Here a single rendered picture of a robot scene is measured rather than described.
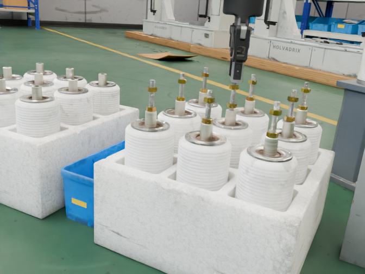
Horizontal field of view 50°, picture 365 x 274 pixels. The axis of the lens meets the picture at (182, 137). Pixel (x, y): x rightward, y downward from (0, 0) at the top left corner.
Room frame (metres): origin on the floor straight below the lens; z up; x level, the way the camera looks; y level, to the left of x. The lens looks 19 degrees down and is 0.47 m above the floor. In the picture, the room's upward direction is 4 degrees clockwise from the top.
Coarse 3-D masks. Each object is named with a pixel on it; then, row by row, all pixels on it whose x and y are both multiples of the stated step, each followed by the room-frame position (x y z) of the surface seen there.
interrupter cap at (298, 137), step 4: (276, 128) 0.75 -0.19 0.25; (280, 128) 0.75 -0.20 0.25; (280, 132) 0.73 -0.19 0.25; (296, 132) 0.73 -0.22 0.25; (300, 132) 0.73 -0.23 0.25; (280, 136) 0.71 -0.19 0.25; (296, 136) 0.71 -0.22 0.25; (300, 136) 0.71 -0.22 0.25; (304, 136) 0.71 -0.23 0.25; (280, 140) 0.68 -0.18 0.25; (284, 140) 0.68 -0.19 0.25; (288, 140) 0.68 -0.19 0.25; (292, 140) 0.68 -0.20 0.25; (296, 140) 0.68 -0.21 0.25; (300, 140) 0.68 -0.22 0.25; (304, 140) 0.69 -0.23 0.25
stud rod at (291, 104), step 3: (294, 90) 0.71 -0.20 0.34; (291, 93) 0.71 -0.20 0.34; (294, 93) 0.71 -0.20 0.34; (291, 96) 0.71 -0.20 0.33; (294, 96) 0.71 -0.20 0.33; (291, 102) 0.71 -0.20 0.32; (294, 102) 0.71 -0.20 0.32; (291, 105) 0.71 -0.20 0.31; (291, 108) 0.71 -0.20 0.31; (288, 111) 0.71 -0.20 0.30; (291, 111) 0.71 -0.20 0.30; (288, 114) 0.71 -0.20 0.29; (291, 114) 0.71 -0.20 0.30
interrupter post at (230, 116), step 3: (228, 111) 0.76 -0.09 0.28; (231, 111) 0.76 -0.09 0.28; (234, 111) 0.76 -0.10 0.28; (225, 114) 0.77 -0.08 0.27; (228, 114) 0.76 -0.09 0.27; (231, 114) 0.76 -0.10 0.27; (234, 114) 0.76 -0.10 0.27; (225, 117) 0.76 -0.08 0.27; (228, 117) 0.76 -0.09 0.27; (231, 117) 0.76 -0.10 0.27; (234, 117) 0.76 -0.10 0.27; (225, 120) 0.76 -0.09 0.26; (228, 120) 0.76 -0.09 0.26; (231, 120) 0.76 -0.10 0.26; (234, 120) 0.76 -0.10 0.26; (225, 123) 0.76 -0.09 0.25; (228, 123) 0.76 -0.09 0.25; (231, 123) 0.76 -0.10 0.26; (234, 123) 0.76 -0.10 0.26
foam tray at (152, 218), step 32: (320, 160) 0.78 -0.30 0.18; (96, 192) 0.68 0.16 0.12; (128, 192) 0.64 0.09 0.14; (160, 192) 0.61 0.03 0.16; (192, 192) 0.59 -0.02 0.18; (224, 192) 0.59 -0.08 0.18; (320, 192) 0.71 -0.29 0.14; (96, 224) 0.68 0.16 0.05; (128, 224) 0.64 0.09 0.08; (160, 224) 0.61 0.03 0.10; (192, 224) 0.58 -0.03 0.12; (224, 224) 0.56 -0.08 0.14; (256, 224) 0.53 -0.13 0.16; (288, 224) 0.51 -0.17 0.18; (128, 256) 0.64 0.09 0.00; (160, 256) 0.61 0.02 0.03; (192, 256) 0.58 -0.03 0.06; (224, 256) 0.55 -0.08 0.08; (256, 256) 0.53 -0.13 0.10; (288, 256) 0.51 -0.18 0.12
